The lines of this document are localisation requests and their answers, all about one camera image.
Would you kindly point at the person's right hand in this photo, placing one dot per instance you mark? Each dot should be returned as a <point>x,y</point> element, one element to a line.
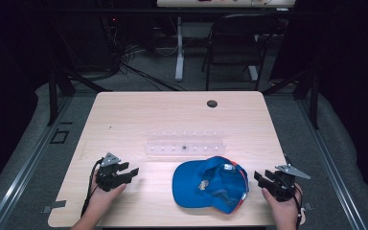
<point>282,209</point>

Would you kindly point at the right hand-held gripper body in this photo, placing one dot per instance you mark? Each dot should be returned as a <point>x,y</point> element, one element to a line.
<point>284,182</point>

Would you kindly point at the clear acrylic rack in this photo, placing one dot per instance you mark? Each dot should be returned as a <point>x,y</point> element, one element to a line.
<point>185,144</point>

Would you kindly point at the grey tape strip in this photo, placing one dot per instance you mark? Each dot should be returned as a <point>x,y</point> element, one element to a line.
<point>53,206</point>
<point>308,206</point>

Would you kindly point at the black metal stand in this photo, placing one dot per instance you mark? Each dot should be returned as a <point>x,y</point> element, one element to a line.
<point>303,92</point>
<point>60,86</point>

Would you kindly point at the white table leg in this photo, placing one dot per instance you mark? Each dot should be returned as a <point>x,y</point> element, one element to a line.
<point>253,73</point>
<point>179,51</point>

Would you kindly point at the black folding chair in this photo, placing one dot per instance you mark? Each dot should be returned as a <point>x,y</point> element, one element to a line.
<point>236,48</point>

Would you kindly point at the black tape square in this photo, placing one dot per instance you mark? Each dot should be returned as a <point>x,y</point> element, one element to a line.
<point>59,136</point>

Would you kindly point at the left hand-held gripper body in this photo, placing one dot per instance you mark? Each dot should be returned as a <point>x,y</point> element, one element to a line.
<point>108,174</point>

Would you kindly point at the blue baseball cap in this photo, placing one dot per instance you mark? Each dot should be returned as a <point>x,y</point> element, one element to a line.
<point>210,184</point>

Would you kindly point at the person's left hand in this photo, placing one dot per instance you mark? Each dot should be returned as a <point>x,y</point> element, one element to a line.
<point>103,195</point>

